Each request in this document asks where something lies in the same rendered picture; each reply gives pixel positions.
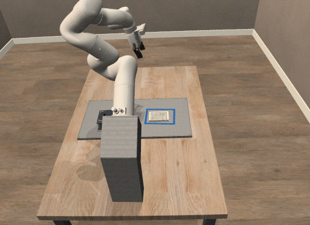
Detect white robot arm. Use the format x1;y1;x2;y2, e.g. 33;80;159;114
60;0;147;116

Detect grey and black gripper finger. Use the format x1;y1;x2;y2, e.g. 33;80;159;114
140;42;145;50
133;43;143;59

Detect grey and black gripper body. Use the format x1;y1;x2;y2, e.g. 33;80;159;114
126;31;141;49

